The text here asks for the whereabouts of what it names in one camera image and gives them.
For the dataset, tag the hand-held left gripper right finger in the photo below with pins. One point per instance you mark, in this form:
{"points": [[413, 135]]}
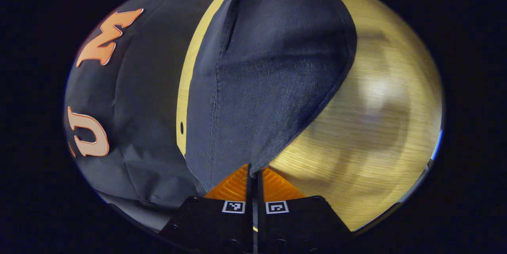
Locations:
{"points": [[260, 190]]}

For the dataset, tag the black backdrop cloth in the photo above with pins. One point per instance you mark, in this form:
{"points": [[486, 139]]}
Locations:
{"points": [[146, 99]]}

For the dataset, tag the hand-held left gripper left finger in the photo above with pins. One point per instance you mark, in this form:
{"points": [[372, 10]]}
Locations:
{"points": [[249, 190]]}

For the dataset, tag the dark blue jeans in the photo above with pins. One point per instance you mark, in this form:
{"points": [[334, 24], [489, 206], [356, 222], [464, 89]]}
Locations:
{"points": [[269, 79]]}

